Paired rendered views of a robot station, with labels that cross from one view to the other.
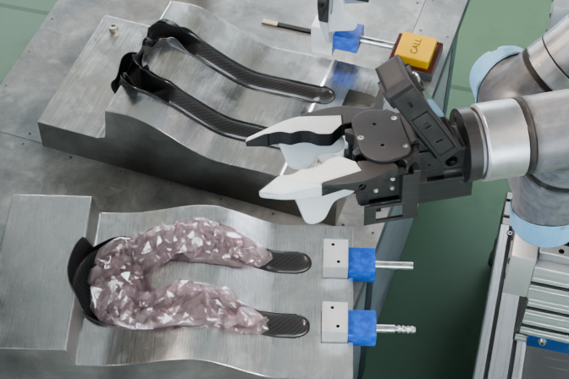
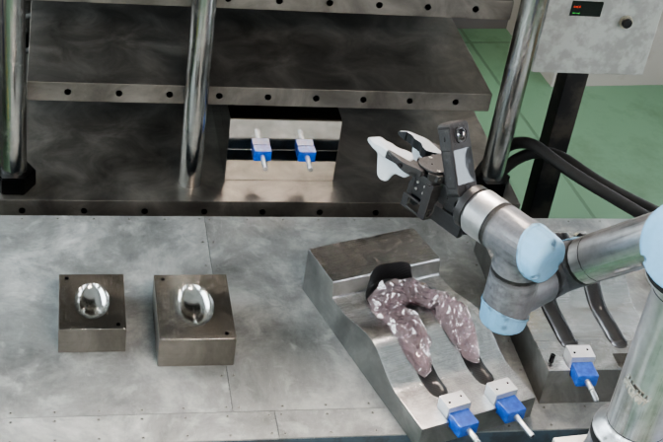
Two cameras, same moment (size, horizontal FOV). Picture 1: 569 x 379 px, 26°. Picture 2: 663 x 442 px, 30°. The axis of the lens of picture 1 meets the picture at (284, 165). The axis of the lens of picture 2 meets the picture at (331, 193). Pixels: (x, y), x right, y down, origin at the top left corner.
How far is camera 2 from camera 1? 1.38 m
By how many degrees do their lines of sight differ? 43
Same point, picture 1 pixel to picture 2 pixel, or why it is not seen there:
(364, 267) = (506, 406)
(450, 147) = (453, 187)
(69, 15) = (578, 227)
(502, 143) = (475, 205)
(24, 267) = (370, 249)
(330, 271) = (488, 391)
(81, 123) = not seen: hidden behind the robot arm
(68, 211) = (421, 252)
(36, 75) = not seen: hidden behind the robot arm
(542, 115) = (505, 211)
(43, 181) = (449, 259)
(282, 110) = (587, 327)
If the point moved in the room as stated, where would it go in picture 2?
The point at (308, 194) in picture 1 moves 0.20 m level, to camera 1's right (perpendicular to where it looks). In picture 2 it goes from (381, 152) to (451, 224)
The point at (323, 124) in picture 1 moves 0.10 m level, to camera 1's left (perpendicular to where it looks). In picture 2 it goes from (430, 148) to (398, 115)
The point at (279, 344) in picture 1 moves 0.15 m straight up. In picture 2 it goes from (418, 387) to (432, 328)
